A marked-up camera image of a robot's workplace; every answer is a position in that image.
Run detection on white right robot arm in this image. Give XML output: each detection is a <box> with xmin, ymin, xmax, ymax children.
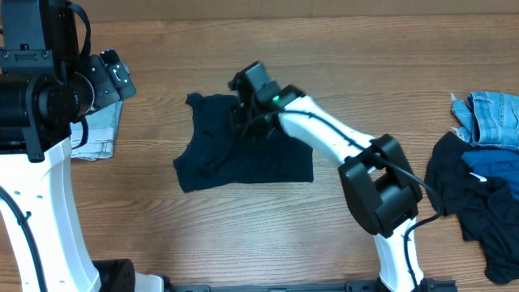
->
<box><xmin>229</xmin><ymin>82</ymin><xmax>427</xmax><ymax>291</ymax></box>

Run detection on folded light blue jeans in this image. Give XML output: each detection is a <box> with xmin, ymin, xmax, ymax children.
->
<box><xmin>71</xmin><ymin>100</ymin><xmax>124</xmax><ymax>161</ymax></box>

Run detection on blue denim jeans pile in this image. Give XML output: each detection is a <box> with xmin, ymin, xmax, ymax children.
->
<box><xmin>451</xmin><ymin>91</ymin><xmax>518</xmax><ymax>151</ymax></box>

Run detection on dark blue garment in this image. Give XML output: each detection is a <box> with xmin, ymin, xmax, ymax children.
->
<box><xmin>461</xmin><ymin>149</ymin><xmax>518</xmax><ymax>200</ymax></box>

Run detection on black garment in pile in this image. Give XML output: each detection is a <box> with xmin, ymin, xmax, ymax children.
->
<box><xmin>425</xmin><ymin>132</ymin><xmax>518</xmax><ymax>285</ymax></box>

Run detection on black t-shirt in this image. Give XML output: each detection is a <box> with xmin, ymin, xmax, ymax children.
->
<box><xmin>173</xmin><ymin>92</ymin><xmax>314</xmax><ymax>192</ymax></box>

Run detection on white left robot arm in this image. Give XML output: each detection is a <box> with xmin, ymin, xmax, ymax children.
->
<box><xmin>1</xmin><ymin>49</ymin><xmax>169</xmax><ymax>291</ymax></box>

